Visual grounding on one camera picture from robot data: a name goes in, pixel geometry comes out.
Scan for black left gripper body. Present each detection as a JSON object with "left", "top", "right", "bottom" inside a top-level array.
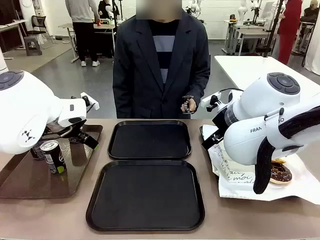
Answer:
[{"left": 67, "top": 120, "right": 89, "bottom": 144}]

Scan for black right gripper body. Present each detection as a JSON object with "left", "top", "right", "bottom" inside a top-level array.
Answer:
[{"left": 211, "top": 109, "right": 228, "bottom": 138}]

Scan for black Pepsi can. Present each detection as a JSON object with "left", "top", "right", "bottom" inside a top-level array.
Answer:
[
  {"left": 40, "top": 139, "right": 68, "bottom": 175},
  {"left": 30, "top": 141, "right": 47, "bottom": 161}
]

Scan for metal serving tongs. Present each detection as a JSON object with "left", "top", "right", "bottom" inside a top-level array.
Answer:
[{"left": 181, "top": 94, "right": 196, "bottom": 115}]

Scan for person's right forearm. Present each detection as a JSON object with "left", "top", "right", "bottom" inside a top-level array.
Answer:
[{"left": 112, "top": 82, "right": 135, "bottom": 119}]

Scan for person's left forearm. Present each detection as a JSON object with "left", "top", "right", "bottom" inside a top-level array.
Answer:
[{"left": 191, "top": 72, "right": 211, "bottom": 107}]

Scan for person's left hand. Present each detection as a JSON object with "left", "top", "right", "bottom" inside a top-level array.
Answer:
[{"left": 180, "top": 99, "right": 199, "bottom": 115}]

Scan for brown plastic tray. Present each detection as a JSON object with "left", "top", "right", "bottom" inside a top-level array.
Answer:
[{"left": 0, "top": 124, "right": 104, "bottom": 200}]

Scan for flat printed paper box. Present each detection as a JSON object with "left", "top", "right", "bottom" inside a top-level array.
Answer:
[{"left": 208, "top": 143, "right": 256, "bottom": 187}]

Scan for small black serving tray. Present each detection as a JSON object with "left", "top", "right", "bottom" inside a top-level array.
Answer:
[{"left": 107, "top": 120, "right": 193, "bottom": 161}]

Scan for large black serving tray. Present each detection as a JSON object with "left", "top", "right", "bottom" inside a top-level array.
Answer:
[{"left": 85, "top": 159, "right": 206, "bottom": 232}]

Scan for chocolate sprinkled donut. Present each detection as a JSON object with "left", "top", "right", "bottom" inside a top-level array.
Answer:
[{"left": 269, "top": 162, "right": 293, "bottom": 185}]

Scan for person in dark blazer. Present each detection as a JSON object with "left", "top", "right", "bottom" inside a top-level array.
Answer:
[{"left": 112, "top": 0, "right": 211, "bottom": 120}]

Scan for black tripod stand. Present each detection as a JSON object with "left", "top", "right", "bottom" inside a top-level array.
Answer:
[{"left": 254, "top": 0, "right": 282, "bottom": 58}]

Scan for white paper sheet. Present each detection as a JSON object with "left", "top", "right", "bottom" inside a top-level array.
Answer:
[{"left": 201, "top": 124, "right": 320, "bottom": 205}]

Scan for white lab table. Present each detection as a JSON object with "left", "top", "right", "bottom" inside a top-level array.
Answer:
[{"left": 223, "top": 19, "right": 278, "bottom": 56}]

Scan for grey step stool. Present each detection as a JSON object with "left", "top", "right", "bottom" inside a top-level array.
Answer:
[{"left": 24, "top": 35, "right": 43, "bottom": 57}]

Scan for person in grey top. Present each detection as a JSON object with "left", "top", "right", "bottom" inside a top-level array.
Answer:
[{"left": 64, "top": 0, "right": 101, "bottom": 68}]

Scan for white cylindrical appliance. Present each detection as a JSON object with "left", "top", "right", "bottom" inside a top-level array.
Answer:
[{"left": 0, "top": 48, "right": 7, "bottom": 73}]

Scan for grey work table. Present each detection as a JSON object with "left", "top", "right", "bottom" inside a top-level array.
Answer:
[{"left": 58, "top": 22, "right": 117, "bottom": 63}]

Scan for black office chair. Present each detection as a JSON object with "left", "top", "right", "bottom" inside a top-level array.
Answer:
[{"left": 26, "top": 15, "right": 55, "bottom": 50}]

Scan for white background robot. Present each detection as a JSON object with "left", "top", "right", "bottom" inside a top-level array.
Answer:
[{"left": 186, "top": 0, "right": 204, "bottom": 20}]

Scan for white draped cloth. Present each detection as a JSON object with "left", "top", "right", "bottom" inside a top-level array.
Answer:
[{"left": 303, "top": 21, "right": 320, "bottom": 76}]

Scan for person in red dress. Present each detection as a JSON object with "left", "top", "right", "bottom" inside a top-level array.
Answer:
[{"left": 276, "top": 0, "right": 303, "bottom": 66}]

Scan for person in black clothes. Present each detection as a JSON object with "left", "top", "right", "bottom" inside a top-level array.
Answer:
[{"left": 97, "top": 0, "right": 121, "bottom": 20}]

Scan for white desk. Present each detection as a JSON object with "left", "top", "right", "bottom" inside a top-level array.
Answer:
[{"left": 0, "top": 19, "right": 28, "bottom": 60}]

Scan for seated person in black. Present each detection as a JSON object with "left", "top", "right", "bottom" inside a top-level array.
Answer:
[{"left": 299, "top": 0, "right": 320, "bottom": 25}]

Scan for black tray with handle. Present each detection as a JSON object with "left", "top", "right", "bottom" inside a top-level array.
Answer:
[{"left": 199, "top": 125, "right": 213, "bottom": 173}]

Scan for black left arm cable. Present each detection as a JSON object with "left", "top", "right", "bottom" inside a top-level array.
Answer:
[{"left": 42, "top": 126, "right": 76, "bottom": 139}]

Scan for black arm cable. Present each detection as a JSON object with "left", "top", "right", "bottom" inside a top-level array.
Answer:
[
  {"left": 219, "top": 87, "right": 245, "bottom": 97},
  {"left": 42, "top": 126, "right": 76, "bottom": 139}
]

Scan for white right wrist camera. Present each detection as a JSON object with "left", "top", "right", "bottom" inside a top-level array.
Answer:
[{"left": 200, "top": 91, "right": 222, "bottom": 113}]

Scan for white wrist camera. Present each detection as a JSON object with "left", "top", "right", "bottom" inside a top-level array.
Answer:
[
  {"left": 200, "top": 91, "right": 222, "bottom": 113},
  {"left": 79, "top": 92, "right": 100, "bottom": 111}
]

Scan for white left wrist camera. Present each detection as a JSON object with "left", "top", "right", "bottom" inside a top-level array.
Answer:
[{"left": 79, "top": 92, "right": 100, "bottom": 111}]

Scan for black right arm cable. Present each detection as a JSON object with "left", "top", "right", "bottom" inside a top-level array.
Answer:
[{"left": 219, "top": 87, "right": 245, "bottom": 97}]

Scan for black fabric cable sleeve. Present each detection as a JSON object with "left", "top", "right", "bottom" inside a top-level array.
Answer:
[{"left": 253, "top": 106, "right": 320, "bottom": 195}]

